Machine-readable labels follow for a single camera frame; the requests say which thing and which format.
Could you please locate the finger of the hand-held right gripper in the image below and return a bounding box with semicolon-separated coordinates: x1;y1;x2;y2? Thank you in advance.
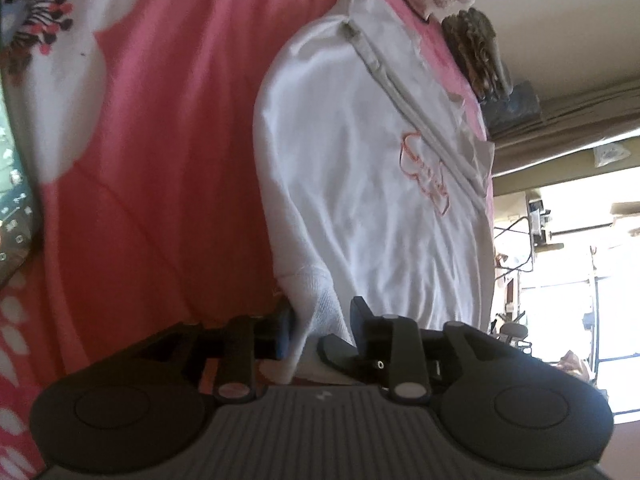
317;335;391;376

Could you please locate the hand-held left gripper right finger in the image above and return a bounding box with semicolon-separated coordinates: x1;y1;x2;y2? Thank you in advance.
350;296;501;406

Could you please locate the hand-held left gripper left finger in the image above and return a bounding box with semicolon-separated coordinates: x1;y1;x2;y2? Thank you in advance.
135;305;297;406

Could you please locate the white sweatshirt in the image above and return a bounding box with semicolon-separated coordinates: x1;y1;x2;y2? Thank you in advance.
252;0;496;386

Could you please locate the stack of dark folded clothes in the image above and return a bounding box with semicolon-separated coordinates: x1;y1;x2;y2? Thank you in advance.
442;7;513;103

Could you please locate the black office chair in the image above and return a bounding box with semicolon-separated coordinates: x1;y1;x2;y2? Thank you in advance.
492;312;533;356

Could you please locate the pink floral blanket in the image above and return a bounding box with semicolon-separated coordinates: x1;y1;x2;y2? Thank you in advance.
0;0;498;480

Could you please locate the bright window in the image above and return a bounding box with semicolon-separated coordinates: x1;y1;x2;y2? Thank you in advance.
520;185;640;416

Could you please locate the grey-blue box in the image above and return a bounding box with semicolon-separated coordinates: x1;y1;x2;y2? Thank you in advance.
482;80;544;137

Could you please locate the beige curtain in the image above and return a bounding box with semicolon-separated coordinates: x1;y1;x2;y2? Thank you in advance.
492;77;640;178

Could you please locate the white plastic bag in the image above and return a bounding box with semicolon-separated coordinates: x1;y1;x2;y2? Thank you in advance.
594;144;632;167

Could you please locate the teal patterned cloth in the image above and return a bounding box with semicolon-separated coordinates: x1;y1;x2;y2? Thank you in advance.
0;80;44;286

